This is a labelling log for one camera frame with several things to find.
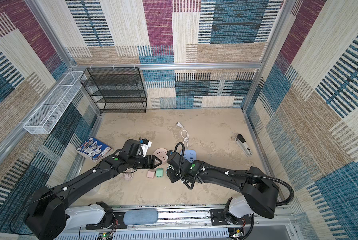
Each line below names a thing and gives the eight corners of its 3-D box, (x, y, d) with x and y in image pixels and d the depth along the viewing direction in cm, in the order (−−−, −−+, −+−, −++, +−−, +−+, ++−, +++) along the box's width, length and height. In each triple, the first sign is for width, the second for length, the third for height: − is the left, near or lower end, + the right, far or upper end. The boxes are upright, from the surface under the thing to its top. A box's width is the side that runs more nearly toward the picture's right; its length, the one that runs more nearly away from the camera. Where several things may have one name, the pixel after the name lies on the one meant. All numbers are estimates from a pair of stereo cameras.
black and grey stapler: (247, 157, 97) (250, 153, 93) (234, 139, 106) (236, 134, 101) (250, 156, 98) (254, 151, 93) (237, 138, 106) (240, 133, 102)
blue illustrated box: (78, 152, 100) (75, 150, 97) (93, 139, 107) (90, 136, 104) (97, 164, 95) (95, 161, 92) (111, 149, 101) (109, 146, 99)
